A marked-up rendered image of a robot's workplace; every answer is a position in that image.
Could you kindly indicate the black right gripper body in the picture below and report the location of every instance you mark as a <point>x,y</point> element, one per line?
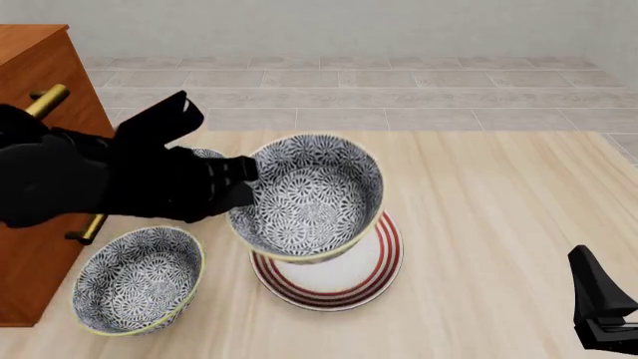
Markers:
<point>605,336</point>

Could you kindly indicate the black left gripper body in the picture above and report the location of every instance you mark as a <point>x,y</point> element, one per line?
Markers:
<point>159,183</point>

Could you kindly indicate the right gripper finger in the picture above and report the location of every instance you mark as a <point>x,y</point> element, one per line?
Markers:
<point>595,291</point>

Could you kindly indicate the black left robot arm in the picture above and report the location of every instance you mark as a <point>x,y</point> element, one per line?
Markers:
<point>47,175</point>

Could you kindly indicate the wooden cabinet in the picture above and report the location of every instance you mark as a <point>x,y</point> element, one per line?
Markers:
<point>35,269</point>

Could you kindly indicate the white plate with red rings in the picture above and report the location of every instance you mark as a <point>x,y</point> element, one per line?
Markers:
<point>349,276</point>

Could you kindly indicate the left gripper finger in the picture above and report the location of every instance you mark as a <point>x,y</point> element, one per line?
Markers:
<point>236,198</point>
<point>238,169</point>

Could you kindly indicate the patterned black white bowl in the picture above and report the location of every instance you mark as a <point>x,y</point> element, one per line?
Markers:
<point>137,280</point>
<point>311,203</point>
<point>212,152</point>

